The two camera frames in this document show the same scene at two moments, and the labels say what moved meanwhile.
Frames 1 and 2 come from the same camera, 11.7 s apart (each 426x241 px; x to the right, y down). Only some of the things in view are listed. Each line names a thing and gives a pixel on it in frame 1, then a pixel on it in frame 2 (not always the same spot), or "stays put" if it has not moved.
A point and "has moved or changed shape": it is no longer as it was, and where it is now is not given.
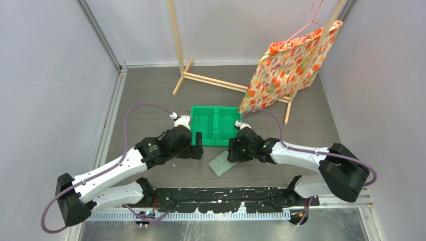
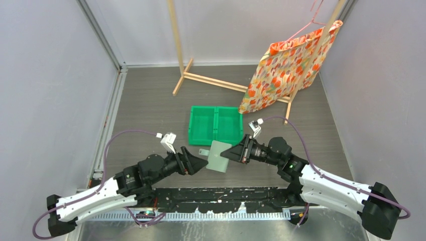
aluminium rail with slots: [191, 216] stays put
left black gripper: [195, 151] -> [193, 164]
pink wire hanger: [312, 20] stays put
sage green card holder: [220, 165] has moved or changed shape
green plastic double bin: [216, 123] stays put
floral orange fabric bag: [280, 70] stays put
